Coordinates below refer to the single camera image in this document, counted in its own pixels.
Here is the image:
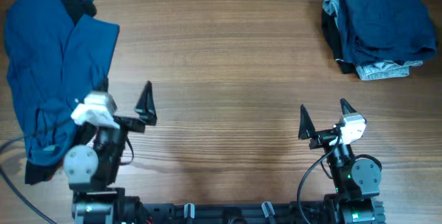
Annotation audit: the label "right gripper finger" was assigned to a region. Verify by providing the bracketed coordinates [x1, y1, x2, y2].
[298, 104, 316, 140]
[340, 98, 356, 115]

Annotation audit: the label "dark navy denim shorts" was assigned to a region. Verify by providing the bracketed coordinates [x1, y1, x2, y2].
[338, 0, 437, 65]

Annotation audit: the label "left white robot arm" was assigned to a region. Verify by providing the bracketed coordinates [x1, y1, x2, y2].
[63, 82, 157, 223]

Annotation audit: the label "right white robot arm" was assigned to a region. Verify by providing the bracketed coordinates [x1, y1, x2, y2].
[296, 98, 385, 223]

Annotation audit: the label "light blue folded jeans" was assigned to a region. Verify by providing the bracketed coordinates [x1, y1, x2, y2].
[322, 0, 423, 81]

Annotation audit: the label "blue shirt pile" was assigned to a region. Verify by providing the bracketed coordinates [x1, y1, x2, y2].
[4, 0, 119, 166]

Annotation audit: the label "black folded garment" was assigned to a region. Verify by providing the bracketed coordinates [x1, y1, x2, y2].
[321, 10, 356, 74]

